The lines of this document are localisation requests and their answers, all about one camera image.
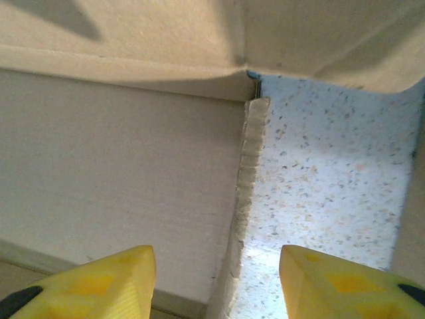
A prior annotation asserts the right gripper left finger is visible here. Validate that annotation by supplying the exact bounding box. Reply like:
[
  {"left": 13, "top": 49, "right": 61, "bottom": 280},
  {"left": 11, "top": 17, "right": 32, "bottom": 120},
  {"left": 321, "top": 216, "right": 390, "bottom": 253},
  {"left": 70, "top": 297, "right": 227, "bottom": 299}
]
[{"left": 0, "top": 245, "right": 157, "bottom": 319}]

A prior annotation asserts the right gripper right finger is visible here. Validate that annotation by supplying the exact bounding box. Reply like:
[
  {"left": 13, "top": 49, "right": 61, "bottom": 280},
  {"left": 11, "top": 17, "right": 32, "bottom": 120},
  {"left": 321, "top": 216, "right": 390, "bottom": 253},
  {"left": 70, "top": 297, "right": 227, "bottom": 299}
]
[{"left": 280, "top": 245, "right": 425, "bottom": 319}]

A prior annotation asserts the brown cardboard box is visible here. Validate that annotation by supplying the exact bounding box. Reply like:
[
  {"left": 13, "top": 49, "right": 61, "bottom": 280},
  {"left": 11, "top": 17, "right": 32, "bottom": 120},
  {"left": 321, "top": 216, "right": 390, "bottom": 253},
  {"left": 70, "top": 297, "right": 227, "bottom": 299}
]
[{"left": 0, "top": 0, "right": 425, "bottom": 319}]

